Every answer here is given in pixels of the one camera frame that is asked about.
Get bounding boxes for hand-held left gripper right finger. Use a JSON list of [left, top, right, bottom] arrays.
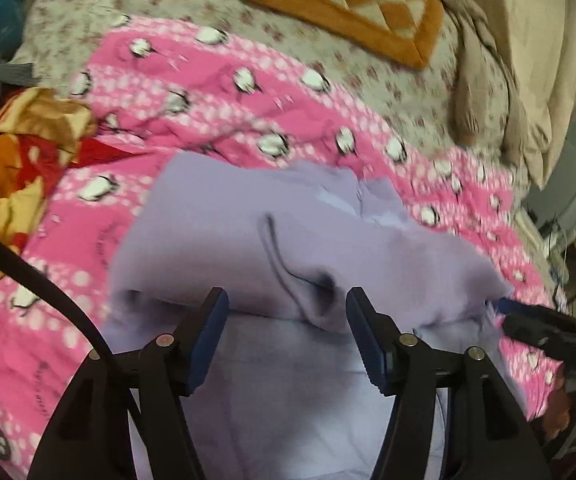
[[345, 286, 554, 480]]

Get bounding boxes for floral bed sheet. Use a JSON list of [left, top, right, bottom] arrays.
[[18, 0, 519, 171]]

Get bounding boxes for lavender padded jacket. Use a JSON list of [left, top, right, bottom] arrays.
[[108, 152, 516, 480]]

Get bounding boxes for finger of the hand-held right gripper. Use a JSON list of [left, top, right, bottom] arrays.
[[497, 297, 576, 362]]

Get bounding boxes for orange checkered mat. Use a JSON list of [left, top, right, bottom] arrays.
[[238, 0, 444, 70]]

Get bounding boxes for blue plastic bag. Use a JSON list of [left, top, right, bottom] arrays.
[[0, 0, 35, 57]]

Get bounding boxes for pink penguin print blanket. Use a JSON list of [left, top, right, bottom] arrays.
[[0, 15, 564, 480]]

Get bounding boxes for beige quilted cloth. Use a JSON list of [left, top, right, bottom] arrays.
[[460, 0, 576, 191]]

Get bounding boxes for beige garment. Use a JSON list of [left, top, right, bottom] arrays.
[[418, 0, 536, 168]]

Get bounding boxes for orange cartoon print blanket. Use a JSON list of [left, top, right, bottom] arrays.
[[0, 87, 99, 296]]

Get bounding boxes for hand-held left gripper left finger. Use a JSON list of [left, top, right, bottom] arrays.
[[27, 287, 231, 480]]

